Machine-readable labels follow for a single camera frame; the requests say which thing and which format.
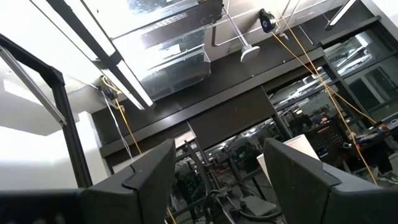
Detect white cable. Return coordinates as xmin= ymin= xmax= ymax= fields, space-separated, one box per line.
xmin=99 ymin=88 xmax=135 ymax=162

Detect white ceiling disc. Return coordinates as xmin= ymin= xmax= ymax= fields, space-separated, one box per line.
xmin=239 ymin=44 xmax=261 ymax=63

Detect long overhead light bar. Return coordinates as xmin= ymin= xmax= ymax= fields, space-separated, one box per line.
xmin=29 ymin=0 xmax=155 ymax=111

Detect black cable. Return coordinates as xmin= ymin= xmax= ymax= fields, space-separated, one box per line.
xmin=201 ymin=189 xmax=283 ymax=223

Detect black overhead camera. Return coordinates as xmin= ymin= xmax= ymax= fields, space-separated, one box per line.
xmin=98 ymin=75 xmax=126 ymax=113

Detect black cable reel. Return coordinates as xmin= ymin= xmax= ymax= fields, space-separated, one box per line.
xmin=259 ymin=8 xmax=278 ymax=34

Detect white cylinder shade table lamp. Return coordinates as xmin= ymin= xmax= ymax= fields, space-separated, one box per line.
xmin=256 ymin=133 xmax=321 ymax=185

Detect yellow cable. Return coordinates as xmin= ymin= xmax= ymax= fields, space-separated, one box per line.
xmin=101 ymin=76 xmax=178 ymax=224
xmin=271 ymin=9 xmax=379 ymax=185

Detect black perforated panel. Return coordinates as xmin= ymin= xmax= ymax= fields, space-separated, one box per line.
xmin=306 ymin=121 xmax=349 ymax=158

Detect rectangular silver air duct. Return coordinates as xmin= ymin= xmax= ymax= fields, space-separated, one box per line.
xmin=110 ymin=0 xmax=224 ymax=101

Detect black aluminium frame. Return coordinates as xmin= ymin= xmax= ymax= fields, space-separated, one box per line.
xmin=0 ymin=32 xmax=94 ymax=190

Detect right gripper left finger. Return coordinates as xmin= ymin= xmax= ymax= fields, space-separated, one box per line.
xmin=80 ymin=139 xmax=177 ymax=224

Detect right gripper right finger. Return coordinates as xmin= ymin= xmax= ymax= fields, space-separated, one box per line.
xmin=263 ymin=138 xmax=379 ymax=224

